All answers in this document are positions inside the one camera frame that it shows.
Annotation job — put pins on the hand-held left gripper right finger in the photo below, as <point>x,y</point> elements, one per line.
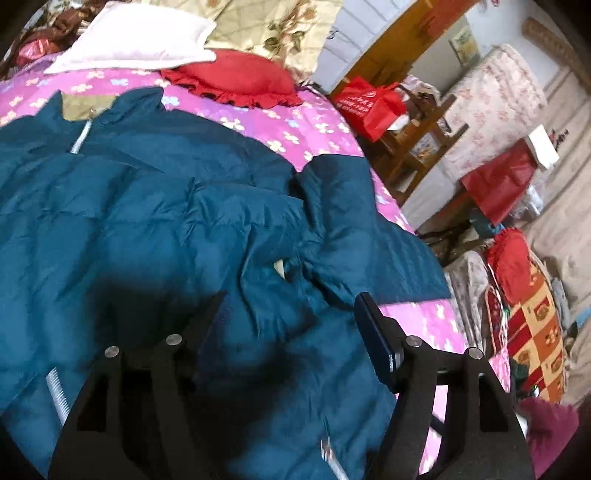
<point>375,334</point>

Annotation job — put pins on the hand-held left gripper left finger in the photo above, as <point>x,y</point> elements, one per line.
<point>138,392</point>

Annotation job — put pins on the teal down jacket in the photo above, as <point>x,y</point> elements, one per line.
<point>138,207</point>

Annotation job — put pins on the red ruffled cushion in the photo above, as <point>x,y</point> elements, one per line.
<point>510,263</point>

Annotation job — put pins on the red checkered blanket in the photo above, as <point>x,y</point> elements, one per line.
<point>535,332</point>

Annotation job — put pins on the red paper bag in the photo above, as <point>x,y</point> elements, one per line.
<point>501,182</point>

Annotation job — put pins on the maroon clothing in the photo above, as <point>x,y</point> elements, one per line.
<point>549,429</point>

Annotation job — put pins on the wooden chair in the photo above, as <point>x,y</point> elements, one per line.
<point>427,124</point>

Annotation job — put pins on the red shopping bag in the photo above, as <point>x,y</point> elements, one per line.
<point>364,104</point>

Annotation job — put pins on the pink floral bed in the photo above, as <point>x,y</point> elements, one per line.
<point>277,124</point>

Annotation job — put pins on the white box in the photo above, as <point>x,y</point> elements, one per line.
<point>545,145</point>

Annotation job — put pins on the pink floral furniture cover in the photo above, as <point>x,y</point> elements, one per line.
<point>498,101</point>

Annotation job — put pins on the red ruffled pillow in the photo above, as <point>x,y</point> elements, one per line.
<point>235,76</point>

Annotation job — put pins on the orange wooden panel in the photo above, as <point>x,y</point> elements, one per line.
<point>415,32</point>

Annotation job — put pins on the cream rose-print quilt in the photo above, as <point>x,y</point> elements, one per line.
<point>277,27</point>

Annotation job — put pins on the white pillow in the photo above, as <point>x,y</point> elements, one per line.
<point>134,41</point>

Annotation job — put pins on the brown floral blanket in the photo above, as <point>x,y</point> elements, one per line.
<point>69,18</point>

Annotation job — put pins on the wall picture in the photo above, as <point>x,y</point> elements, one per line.
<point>464,44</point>

